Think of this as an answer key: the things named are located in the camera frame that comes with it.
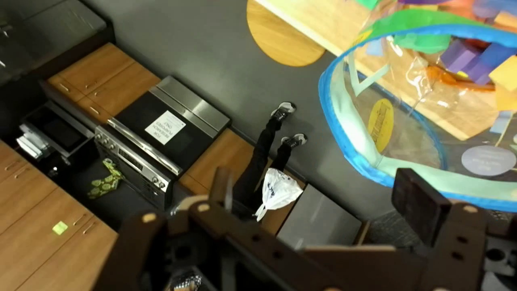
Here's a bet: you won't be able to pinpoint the green potted plant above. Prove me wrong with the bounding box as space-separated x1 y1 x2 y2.
86 157 128 202

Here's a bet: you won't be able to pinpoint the white paper sign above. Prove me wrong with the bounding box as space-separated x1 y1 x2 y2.
143 109 188 147

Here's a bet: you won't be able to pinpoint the stainless steel dishwasher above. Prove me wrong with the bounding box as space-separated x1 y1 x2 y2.
275 185 364 252

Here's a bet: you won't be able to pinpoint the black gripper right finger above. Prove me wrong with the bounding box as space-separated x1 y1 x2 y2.
391 167 453 248

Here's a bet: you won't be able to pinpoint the clear plastic toy basket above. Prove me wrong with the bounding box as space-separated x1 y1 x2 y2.
317 0 517 215

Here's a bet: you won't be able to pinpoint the wooden lower cabinet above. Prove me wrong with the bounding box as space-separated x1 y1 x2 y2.
46 41 164 126
178 128 309 240

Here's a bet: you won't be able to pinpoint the white plastic bag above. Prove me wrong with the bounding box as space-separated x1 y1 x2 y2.
252 167 306 223

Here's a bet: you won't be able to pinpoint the person in black jacket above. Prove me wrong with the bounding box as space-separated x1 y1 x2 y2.
231 101 311 222

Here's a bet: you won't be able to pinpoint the purple foam block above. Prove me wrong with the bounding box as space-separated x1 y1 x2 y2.
438 37 482 75

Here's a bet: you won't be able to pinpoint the round wooden stool seat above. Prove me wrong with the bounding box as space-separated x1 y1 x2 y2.
246 0 328 70

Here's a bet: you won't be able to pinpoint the small blue foam block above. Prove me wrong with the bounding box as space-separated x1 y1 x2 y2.
461 41 511 86

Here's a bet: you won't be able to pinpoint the black electronic box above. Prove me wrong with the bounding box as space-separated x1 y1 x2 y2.
15 75 233 210

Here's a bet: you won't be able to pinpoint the wooden upper cabinets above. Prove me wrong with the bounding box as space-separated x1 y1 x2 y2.
0 138 120 291

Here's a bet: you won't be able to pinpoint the green sticky note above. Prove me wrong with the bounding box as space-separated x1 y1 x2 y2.
50 220 71 236

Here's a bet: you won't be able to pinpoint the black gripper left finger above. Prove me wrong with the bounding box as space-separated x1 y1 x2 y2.
209 165 236 215

